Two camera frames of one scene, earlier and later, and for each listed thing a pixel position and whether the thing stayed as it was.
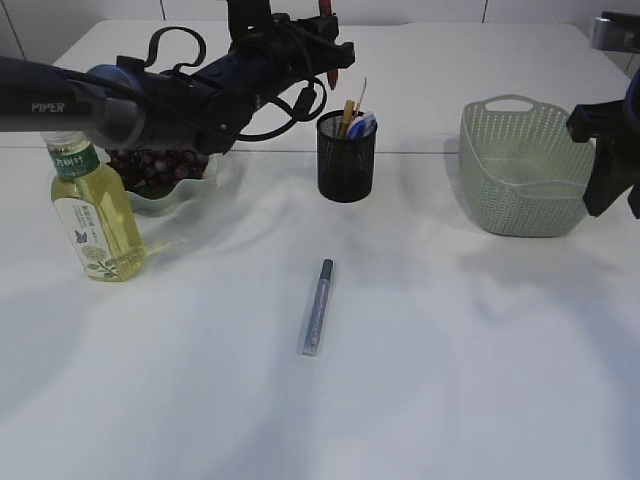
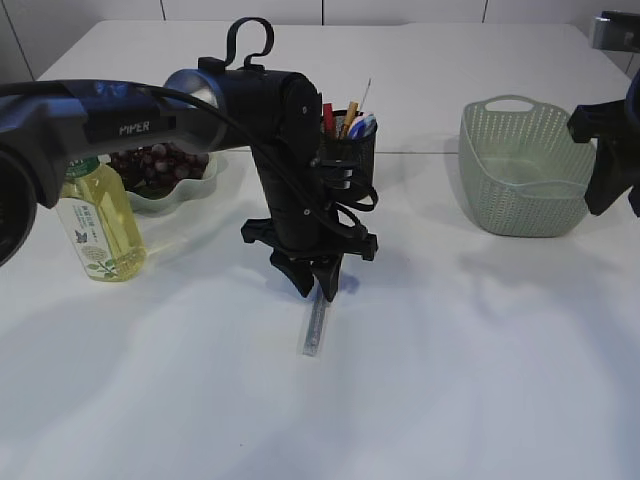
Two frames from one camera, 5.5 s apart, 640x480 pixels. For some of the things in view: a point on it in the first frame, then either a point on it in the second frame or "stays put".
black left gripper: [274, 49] -> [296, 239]
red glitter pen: [325, 10] -> [328, 117]
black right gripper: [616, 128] stays put
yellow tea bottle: [95, 207] stays put
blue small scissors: [362, 126] stays put
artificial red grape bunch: [147, 172] stays put
